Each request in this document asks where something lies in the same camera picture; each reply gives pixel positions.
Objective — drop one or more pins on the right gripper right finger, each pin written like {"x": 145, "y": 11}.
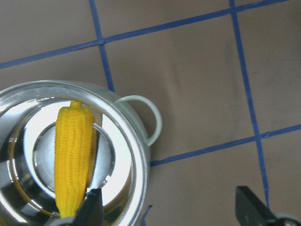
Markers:
{"x": 250, "y": 210}

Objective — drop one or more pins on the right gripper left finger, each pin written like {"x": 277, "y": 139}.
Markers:
{"x": 91, "y": 210}

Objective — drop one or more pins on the yellow corn cob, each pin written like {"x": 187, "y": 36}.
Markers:
{"x": 74, "y": 152}

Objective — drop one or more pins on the pale green electric pot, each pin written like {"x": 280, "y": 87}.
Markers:
{"x": 125, "y": 129}

